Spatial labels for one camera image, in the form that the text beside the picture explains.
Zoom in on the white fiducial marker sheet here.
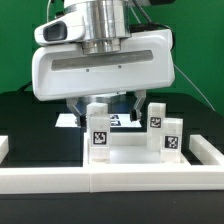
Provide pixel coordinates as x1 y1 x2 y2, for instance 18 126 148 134
55 113 141 128

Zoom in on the white square tabletop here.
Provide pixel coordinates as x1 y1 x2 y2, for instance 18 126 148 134
83 132 189 166

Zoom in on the white U-shaped fence wall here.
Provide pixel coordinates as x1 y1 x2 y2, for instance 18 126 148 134
0 135 224 194

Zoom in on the grey cable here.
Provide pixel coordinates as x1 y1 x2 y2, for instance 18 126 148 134
173 63 216 111

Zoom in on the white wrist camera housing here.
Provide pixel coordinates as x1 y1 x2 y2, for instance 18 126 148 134
34 12 85 46

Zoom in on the black cable bundle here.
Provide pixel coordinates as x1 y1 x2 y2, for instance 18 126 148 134
19 81 34 93

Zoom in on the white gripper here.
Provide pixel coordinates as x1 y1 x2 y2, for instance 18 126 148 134
32 29 175 128

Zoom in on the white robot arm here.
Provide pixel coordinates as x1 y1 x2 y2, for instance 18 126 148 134
32 0 175 127

